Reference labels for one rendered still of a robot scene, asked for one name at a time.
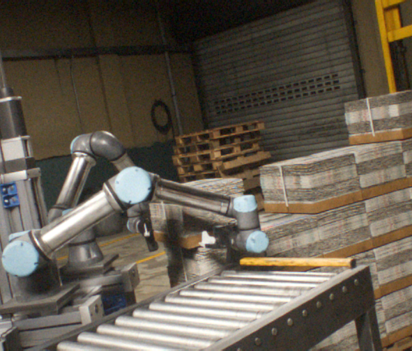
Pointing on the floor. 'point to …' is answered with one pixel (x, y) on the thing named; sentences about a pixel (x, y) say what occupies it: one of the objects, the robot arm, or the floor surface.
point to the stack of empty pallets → (204, 169)
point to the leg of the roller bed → (368, 331)
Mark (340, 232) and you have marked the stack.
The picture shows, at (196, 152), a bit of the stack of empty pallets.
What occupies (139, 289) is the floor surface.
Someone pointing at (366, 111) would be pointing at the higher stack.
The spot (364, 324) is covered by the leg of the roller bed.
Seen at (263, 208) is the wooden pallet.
